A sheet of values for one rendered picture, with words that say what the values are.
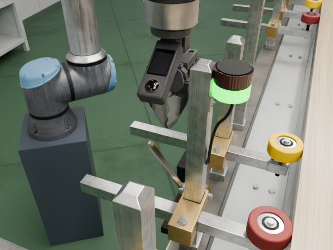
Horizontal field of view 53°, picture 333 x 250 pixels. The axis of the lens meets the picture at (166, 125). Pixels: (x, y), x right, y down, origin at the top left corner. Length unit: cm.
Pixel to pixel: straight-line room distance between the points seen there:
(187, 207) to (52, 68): 75
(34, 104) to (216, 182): 71
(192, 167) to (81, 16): 74
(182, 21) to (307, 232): 43
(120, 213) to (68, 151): 98
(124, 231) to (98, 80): 94
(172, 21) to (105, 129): 187
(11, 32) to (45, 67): 253
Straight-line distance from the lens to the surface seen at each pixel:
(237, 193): 108
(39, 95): 127
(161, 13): 55
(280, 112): 148
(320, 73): 121
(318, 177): 79
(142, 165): 206
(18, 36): 376
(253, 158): 87
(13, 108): 280
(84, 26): 122
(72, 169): 141
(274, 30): 173
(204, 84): 53
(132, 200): 36
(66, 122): 135
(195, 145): 61
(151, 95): 54
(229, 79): 50
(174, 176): 72
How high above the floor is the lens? 141
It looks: 37 degrees down
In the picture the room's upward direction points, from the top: straight up
